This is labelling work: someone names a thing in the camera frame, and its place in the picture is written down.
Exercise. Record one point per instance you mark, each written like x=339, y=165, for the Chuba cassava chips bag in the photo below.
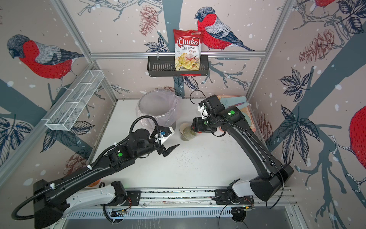
x=187, y=47

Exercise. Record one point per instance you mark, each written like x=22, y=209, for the jar with beige lid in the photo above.
x=182, y=127

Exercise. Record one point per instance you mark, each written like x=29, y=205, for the jar with red lid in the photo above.
x=193, y=133

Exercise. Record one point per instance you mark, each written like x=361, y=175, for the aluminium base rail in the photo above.
x=187, y=197

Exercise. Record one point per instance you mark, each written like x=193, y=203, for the teal cloth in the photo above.
x=239, y=101

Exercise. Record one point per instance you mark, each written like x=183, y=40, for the black wall basket shelf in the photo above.
x=164, y=66

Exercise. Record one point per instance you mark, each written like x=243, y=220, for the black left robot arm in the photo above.
x=51, y=200

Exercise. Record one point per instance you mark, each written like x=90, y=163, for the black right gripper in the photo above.
x=197, y=126

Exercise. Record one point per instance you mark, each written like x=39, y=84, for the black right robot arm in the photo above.
x=272, y=174

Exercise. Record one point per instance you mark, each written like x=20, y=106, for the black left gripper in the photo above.
x=162, y=150

